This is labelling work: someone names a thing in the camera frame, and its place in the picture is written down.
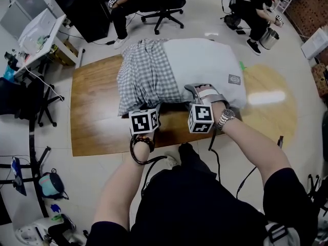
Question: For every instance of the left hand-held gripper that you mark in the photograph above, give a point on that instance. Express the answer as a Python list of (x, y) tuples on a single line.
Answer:
[(140, 122)]

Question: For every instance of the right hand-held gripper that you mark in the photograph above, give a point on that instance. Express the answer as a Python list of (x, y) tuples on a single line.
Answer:
[(202, 117)]

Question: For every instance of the grey checkered pillowcase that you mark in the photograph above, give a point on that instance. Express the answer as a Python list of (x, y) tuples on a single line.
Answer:
[(147, 76)]

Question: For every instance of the white pillow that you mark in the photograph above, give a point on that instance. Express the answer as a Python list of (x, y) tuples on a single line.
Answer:
[(205, 63)]

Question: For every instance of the person's left forearm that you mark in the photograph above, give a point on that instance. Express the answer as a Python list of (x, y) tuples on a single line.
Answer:
[(120, 183)]

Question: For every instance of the person's right forearm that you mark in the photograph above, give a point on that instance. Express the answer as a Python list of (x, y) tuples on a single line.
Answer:
[(253, 147)]

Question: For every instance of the person's right hand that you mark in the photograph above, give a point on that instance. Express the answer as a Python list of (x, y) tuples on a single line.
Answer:
[(204, 87)]

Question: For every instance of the silver wristwatch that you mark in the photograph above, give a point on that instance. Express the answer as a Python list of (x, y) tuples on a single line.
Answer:
[(226, 117)]

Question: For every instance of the person's white shoe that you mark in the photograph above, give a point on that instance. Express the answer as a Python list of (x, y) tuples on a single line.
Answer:
[(173, 160)]

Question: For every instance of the green tape piece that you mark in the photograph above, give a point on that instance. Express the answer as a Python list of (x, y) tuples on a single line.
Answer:
[(242, 66)]

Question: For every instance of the person's black clothing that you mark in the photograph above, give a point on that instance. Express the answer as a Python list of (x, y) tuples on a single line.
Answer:
[(194, 209)]

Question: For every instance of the black floor fan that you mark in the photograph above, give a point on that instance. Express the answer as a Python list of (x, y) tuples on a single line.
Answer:
[(232, 22)]

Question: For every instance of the shiny metal bin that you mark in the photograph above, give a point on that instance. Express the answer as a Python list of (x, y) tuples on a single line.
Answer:
[(269, 38)]

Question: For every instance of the turquoise backpack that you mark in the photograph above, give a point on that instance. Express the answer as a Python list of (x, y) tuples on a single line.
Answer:
[(50, 184)]

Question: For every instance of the black metal rack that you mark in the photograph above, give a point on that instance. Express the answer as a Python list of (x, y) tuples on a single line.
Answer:
[(33, 163)]

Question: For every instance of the black office chair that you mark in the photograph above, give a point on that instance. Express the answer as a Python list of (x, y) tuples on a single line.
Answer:
[(166, 6)]

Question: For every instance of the white desk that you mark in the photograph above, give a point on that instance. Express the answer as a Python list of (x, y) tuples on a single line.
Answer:
[(57, 38)]

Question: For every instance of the black swivel chair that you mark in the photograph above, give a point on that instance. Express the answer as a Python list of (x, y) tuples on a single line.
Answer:
[(23, 99)]

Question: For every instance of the brown patterned box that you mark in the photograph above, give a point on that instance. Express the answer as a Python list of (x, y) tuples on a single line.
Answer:
[(320, 81)]

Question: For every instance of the black cabinet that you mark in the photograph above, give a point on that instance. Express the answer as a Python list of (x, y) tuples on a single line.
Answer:
[(84, 11)]

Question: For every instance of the white cardboard box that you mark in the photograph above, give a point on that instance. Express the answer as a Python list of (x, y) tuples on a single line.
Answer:
[(315, 43)]

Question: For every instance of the black tripod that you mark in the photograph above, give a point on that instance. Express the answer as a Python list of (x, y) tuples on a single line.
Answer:
[(319, 192)]

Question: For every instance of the blue plastic bag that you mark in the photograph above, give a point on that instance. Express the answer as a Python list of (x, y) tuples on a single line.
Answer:
[(9, 73)]

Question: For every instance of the white round device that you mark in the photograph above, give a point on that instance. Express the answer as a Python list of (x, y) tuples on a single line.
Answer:
[(29, 234)]

